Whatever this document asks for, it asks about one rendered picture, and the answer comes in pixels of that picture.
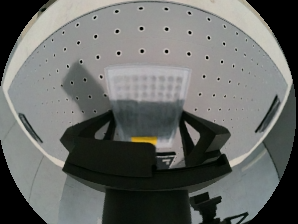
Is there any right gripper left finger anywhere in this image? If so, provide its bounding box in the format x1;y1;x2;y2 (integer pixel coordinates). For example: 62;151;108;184
64;109;116;140

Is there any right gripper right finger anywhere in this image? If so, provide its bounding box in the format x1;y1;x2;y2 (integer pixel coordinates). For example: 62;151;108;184
180;111;231;167

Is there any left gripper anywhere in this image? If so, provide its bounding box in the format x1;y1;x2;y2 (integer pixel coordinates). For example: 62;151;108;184
220;212;251;224

